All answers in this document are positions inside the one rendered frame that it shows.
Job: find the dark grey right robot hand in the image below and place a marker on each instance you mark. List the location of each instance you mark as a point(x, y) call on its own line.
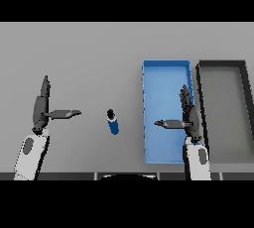
point(191, 119)

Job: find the dark grey bin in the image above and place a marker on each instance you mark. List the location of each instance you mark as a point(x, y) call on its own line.
point(226, 113)

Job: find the blue pipe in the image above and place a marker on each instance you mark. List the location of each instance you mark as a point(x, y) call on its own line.
point(113, 123)

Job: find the blue bin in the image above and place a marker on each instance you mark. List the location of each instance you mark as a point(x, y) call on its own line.
point(165, 113)

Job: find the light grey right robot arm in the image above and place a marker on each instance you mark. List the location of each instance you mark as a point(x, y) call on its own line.
point(197, 160)

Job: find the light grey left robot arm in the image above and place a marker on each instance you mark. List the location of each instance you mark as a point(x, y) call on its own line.
point(29, 158)

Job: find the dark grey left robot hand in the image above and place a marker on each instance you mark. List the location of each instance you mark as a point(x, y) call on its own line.
point(40, 109)

